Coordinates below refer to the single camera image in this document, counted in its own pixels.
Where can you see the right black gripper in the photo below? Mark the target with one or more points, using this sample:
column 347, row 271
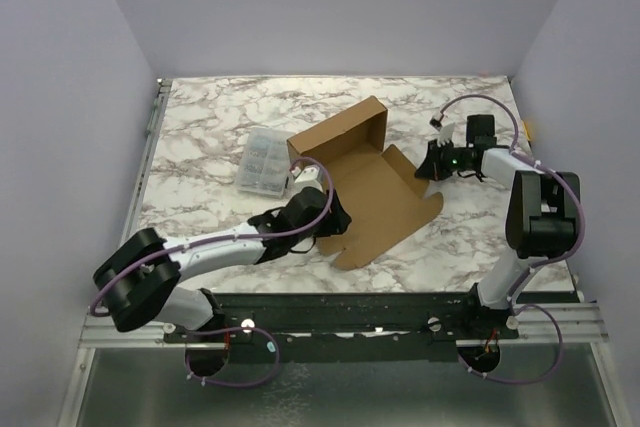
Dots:
column 441, row 159

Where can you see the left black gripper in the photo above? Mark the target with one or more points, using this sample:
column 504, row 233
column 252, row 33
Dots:
column 335, row 223

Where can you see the brown cardboard box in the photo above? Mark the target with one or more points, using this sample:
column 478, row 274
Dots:
column 375, row 183

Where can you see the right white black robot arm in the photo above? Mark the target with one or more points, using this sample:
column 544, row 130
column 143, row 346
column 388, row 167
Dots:
column 544, row 222

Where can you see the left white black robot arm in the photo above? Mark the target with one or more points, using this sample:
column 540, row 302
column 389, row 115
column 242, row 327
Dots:
column 139, row 282

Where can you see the clear plastic screw organizer box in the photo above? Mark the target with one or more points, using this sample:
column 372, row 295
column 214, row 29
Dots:
column 265, row 164

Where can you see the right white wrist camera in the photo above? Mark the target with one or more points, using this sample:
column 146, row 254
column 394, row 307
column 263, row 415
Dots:
column 445, row 130

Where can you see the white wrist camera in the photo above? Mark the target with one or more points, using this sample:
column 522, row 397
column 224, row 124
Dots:
column 445, row 130
column 309, row 176

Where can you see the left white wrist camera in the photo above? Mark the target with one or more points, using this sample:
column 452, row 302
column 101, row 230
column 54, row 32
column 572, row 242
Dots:
column 309, row 176

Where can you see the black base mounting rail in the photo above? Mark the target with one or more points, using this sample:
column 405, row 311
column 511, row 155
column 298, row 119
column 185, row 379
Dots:
column 350, row 327

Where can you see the aluminium extrusion frame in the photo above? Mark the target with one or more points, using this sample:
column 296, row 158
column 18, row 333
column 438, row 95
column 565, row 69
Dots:
column 85, row 356

